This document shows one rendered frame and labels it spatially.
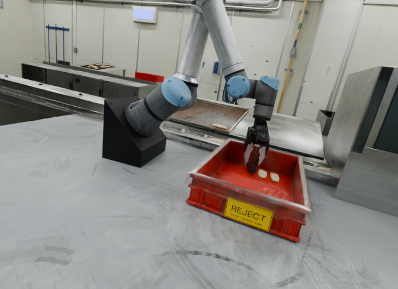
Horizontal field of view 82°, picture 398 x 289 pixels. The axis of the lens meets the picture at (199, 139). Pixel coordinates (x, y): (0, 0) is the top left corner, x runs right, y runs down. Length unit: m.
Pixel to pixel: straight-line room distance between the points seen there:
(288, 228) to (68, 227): 0.52
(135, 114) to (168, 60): 4.77
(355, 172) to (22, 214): 1.01
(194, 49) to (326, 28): 3.83
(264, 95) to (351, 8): 3.92
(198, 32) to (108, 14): 5.90
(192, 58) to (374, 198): 0.85
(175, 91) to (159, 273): 0.57
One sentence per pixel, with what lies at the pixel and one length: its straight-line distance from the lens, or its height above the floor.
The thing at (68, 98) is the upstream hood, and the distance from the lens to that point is 1.72.
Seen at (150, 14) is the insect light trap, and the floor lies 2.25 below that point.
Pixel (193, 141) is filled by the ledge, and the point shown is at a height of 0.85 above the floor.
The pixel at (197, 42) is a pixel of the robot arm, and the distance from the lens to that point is 0.98.
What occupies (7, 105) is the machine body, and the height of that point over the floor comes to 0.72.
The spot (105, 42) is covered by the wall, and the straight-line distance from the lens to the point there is 6.80.
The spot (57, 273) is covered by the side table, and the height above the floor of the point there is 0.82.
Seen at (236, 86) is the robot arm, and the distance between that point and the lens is 0.78.
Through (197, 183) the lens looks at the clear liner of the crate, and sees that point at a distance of 0.64.
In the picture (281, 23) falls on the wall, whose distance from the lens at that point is 5.00.
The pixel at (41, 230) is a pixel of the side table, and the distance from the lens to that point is 0.62.
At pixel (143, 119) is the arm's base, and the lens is 0.88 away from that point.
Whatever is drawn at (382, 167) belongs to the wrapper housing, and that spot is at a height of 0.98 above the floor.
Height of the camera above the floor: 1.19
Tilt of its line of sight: 16 degrees down
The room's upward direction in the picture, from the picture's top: 9 degrees clockwise
